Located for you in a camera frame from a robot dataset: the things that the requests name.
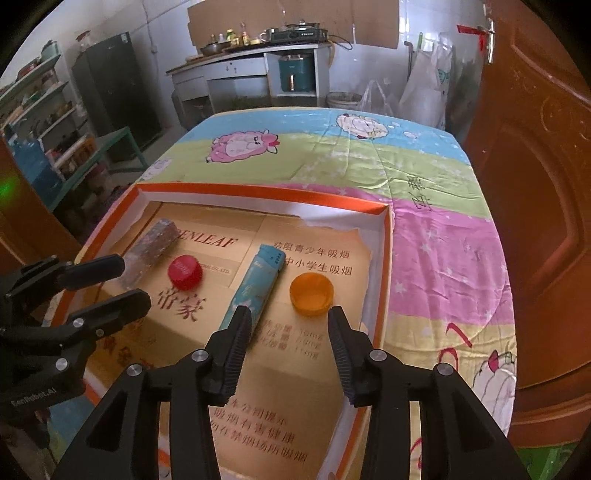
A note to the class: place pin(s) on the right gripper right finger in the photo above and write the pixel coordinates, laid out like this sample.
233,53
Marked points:
351,349

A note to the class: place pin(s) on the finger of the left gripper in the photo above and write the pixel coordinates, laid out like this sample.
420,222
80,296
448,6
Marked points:
109,316
75,277

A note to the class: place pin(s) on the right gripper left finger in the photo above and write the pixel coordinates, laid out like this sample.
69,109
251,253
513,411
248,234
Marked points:
227,349

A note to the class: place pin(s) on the orange bottle cap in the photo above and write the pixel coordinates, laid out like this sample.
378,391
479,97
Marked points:
311,294

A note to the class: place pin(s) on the red bottle cap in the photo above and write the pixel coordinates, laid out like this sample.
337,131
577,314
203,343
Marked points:
185,272

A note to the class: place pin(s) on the teal lighter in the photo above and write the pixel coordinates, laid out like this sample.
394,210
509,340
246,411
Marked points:
257,284

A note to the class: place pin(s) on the clear plastic rectangular block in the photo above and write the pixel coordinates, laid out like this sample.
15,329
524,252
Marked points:
146,252

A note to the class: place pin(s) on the orange cardboard box tray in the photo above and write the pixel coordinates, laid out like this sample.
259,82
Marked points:
288,418

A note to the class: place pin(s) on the colourful cartoon tablecloth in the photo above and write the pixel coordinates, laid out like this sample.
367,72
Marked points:
450,298

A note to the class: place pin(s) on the green low bench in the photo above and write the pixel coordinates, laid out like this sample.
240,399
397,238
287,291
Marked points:
102,145

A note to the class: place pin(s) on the metal storage shelf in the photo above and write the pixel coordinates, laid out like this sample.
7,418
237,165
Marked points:
44,123

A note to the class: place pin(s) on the dark refrigerator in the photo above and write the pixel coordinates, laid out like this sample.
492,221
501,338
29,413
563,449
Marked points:
113,92

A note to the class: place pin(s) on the white plastic sack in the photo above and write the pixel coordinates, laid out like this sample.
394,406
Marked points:
424,100

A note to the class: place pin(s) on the white kitchen counter cabinet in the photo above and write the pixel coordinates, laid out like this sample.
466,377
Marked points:
245,80

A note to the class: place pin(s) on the teal air fryer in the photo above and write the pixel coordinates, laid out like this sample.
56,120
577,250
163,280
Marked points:
297,72

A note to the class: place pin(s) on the brown wooden door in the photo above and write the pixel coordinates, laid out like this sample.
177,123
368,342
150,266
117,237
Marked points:
529,144

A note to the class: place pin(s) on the black gas stove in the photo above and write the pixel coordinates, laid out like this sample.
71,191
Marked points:
302,32

